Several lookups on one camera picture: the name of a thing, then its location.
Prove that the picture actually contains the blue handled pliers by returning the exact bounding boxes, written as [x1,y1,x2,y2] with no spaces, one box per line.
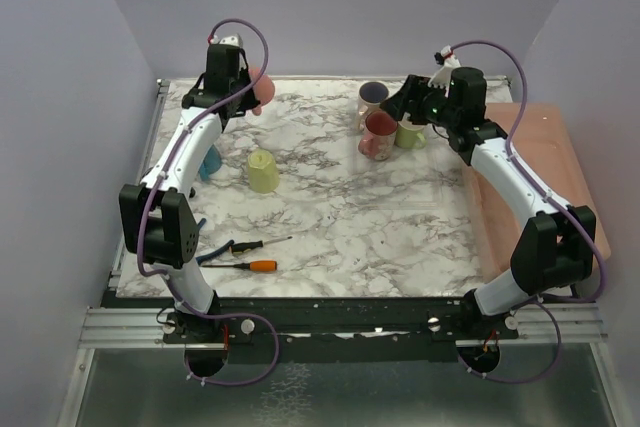
[195,239,235,265]

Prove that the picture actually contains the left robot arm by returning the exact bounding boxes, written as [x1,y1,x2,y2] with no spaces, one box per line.
[119,36,257,342]

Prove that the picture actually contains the orange handled screwdriver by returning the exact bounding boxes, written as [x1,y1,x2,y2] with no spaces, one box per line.
[200,260,278,273]

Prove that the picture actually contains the blue mug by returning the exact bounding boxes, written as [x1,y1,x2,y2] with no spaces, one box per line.
[198,145,222,182]

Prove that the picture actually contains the black mounting base plate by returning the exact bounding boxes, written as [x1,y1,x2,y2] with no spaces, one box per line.
[81,293,518,364]

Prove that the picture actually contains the yellow-green faceted mug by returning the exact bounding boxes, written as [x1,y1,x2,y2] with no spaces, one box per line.
[247,149,280,194]

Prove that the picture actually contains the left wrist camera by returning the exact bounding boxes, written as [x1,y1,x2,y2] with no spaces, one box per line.
[207,34,247,69]

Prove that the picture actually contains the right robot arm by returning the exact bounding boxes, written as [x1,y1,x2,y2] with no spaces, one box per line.
[381,67,596,338]

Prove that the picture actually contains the aluminium rail frame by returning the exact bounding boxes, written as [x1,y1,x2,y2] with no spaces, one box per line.
[60,77,620,426]

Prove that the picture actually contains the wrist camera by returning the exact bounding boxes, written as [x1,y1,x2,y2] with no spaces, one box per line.
[207,34,247,69]
[428,45,461,89]

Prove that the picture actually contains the salmon pink mug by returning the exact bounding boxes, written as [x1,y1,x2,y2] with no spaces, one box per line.
[252,74,275,116]

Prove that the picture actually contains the pink spectrum mug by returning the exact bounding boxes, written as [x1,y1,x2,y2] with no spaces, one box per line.
[358,110,398,161]

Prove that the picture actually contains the pink storage bin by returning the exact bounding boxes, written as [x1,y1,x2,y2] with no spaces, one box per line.
[462,103,595,282]

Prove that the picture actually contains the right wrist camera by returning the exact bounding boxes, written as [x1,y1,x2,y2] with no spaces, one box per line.
[428,45,461,89]

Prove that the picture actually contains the light green mug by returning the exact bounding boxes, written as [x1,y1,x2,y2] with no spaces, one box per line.
[395,120,427,149]

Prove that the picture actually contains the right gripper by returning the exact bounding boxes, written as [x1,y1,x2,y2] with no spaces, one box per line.
[379,74,459,130]

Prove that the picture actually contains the black handled screwdriver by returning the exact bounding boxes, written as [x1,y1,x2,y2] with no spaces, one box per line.
[229,236,292,256]

